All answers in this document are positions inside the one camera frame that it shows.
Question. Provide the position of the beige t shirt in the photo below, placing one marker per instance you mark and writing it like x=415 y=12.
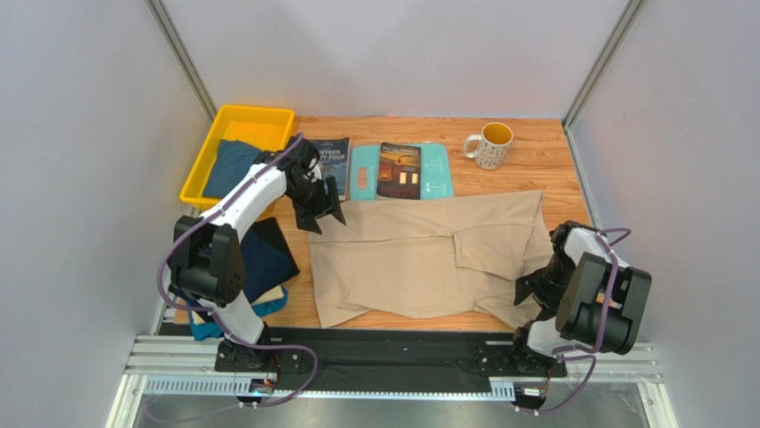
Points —
x=425 y=259

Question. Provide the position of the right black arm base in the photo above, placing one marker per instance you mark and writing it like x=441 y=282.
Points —
x=501 y=358

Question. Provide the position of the dark orange cover book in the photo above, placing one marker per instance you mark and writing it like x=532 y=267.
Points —
x=399 y=172

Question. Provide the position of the white mug yellow inside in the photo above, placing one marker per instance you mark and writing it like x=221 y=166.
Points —
x=489 y=148

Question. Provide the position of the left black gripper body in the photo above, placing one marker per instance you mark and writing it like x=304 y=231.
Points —
x=310 y=194

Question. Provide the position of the teal cutting board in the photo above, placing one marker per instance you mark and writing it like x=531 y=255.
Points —
x=436 y=180

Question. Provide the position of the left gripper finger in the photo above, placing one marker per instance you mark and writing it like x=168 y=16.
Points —
x=334 y=203
x=308 y=224

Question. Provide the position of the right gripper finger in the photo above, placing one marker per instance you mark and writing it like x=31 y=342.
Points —
x=528 y=286
x=548 y=310

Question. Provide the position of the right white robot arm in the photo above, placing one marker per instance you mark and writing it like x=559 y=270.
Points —
x=590 y=299

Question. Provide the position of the black table edge strip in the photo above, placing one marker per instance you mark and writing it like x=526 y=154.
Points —
x=355 y=360

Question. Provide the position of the blue shirt in bin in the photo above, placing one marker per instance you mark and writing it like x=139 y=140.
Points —
x=234 y=159

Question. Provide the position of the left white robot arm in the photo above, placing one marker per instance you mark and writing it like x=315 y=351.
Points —
x=205 y=262

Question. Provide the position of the yellow plastic bin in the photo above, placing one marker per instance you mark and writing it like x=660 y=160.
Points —
x=265 y=128

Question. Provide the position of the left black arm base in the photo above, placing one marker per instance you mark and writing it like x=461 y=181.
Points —
x=233 y=357

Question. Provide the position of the navy folded shirt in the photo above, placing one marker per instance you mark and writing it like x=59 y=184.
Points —
x=253 y=291

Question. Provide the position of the teal folded shirt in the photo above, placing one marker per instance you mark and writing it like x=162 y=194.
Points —
x=202 y=330

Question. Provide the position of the nineteen eighty-four book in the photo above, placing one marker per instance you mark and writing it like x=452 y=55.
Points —
x=334 y=160

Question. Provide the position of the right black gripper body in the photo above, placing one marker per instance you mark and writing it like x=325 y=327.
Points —
x=535 y=284

